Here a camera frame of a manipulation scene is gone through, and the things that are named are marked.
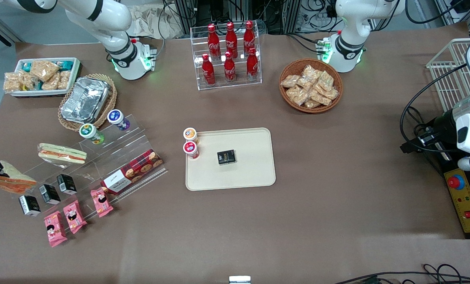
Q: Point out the round brown wicker basket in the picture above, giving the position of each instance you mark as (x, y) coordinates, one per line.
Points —
(288, 102)

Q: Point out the yellow control box red button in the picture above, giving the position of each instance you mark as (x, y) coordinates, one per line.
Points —
(467, 205)

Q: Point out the clear acrylic bottle rack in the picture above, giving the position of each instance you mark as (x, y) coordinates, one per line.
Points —
(238, 85)

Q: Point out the black box with gold print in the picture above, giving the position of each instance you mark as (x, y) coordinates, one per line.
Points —
(227, 157)

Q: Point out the triangular sandwich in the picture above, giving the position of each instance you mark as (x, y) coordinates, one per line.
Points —
(15, 181)

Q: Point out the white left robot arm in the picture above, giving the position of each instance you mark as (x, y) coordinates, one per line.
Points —
(351, 23)

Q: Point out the clear acrylic stepped stand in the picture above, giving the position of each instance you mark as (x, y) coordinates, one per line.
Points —
(112, 150)

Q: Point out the flat wrapped sandwich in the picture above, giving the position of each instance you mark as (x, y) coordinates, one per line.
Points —
(61, 153)

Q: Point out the clear wrapped snack packet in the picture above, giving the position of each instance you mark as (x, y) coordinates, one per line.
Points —
(301, 98)
(309, 71)
(294, 92)
(313, 104)
(325, 79)
(321, 98)
(305, 83)
(290, 81)

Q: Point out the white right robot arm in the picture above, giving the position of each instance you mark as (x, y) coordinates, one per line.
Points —
(100, 15)

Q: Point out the silver foil container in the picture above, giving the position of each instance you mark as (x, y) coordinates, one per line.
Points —
(85, 98)

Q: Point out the red cookie box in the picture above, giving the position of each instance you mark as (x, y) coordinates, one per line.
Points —
(134, 170)

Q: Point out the green lid cup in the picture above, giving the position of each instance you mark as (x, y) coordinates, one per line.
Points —
(88, 131)

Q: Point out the pink snack packet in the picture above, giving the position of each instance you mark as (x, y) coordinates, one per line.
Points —
(55, 229)
(75, 217)
(101, 202)

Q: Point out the teal snack packet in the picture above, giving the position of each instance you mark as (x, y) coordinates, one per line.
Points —
(66, 64)

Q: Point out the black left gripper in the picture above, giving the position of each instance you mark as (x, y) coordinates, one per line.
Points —
(442, 123)

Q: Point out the oval tan wicker basket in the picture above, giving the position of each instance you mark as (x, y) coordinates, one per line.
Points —
(110, 98)

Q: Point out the orange lid cup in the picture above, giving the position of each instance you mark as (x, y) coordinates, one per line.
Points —
(190, 133)

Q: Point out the red lid cup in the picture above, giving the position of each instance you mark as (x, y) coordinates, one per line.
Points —
(190, 148)

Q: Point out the beige cloth bag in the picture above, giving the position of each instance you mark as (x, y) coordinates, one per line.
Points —
(148, 21)

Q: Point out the small white device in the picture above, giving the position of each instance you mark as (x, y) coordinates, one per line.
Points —
(239, 280)

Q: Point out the blue lid purple cup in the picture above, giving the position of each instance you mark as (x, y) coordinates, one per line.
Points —
(115, 116)

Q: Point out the beige plastic tray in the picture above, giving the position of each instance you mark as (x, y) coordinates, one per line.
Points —
(250, 173)

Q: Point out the red cola bottle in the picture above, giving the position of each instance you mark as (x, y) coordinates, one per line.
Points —
(229, 70)
(249, 37)
(213, 43)
(252, 67)
(208, 73)
(231, 39)

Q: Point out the metal equipment frame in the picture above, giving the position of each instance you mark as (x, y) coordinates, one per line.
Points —
(274, 14)

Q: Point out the small black carton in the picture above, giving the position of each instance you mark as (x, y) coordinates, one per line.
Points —
(67, 184)
(50, 194)
(29, 206)

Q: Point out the clear wrapped rice snack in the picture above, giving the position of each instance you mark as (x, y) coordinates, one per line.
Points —
(29, 81)
(12, 83)
(64, 79)
(43, 70)
(51, 83)

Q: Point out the white rectangular snack tray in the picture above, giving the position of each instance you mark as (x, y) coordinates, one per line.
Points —
(75, 75)

